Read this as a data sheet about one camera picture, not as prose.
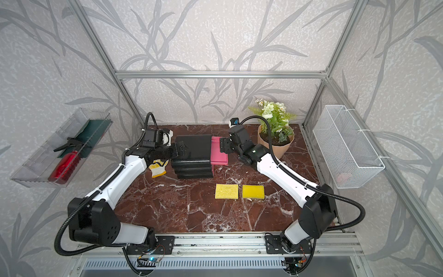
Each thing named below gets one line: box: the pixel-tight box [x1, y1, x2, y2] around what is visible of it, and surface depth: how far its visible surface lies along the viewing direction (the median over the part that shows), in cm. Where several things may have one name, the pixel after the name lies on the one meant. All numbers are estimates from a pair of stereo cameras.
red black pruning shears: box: [47, 137, 92, 185], surface depth 61 cm
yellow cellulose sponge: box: [214, 183, 239, 200], surface depth 90 cm
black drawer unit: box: [171, 134, 214, 179], surface depth 85 cm
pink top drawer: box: [210, 136, 228, 166], surface depth 91 cm
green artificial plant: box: [248, 98, 297, 142], surface depth 86 cm
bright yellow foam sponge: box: [241, 184, 265, 200], surface depth 91 cm
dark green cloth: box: [57, 119, 112, 159], surface depth 69 cm
